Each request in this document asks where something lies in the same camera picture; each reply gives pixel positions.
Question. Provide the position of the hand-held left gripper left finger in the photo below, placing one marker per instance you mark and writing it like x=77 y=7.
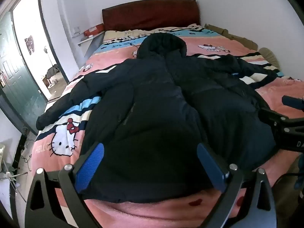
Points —
x=91 y=166

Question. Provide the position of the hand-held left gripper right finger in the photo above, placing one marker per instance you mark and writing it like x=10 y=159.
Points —
x=211 y=166

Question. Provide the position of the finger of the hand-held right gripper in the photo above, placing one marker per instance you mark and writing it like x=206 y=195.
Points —
x=272 y=115
x=293 y=102

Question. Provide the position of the black hooded puffer jacket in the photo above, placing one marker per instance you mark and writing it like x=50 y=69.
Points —
x=147 y=99

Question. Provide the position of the dark clothes pile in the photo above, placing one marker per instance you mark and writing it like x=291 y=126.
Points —
x=53 y=71

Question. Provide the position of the blue cloth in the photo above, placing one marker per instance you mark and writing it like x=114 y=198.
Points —
x=300 y=168

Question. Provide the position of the pink striped cartoon cat blanket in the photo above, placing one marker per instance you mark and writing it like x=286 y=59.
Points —
x=64 y=137

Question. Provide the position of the beige woven fan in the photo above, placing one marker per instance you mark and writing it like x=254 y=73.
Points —
x=269 y=55

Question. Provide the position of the person's khaki trousers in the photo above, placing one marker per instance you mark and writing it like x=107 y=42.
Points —
x=288 y=192

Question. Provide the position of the metal floor stand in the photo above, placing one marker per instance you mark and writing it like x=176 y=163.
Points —
x=13 y=178

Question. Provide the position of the olive green pillow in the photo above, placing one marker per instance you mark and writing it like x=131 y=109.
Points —
x=239 y=39

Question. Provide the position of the green panelled door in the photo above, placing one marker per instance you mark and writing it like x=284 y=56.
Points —
x=19 y=87

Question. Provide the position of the grey leaning board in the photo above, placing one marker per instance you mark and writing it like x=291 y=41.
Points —
x=95 y=45

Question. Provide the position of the red cardboard box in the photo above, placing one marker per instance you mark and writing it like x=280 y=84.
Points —
x=93 y=30

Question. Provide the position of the dark red bed headboard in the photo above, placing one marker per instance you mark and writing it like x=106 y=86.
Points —
x=152 y=14

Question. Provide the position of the white wall shelf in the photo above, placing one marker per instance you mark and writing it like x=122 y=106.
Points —
x=89 y=40

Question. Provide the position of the white wall switch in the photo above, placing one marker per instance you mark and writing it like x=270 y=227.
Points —
x=76 y=32

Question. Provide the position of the wall poster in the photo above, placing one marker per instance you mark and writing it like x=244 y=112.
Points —
x=30 y=44

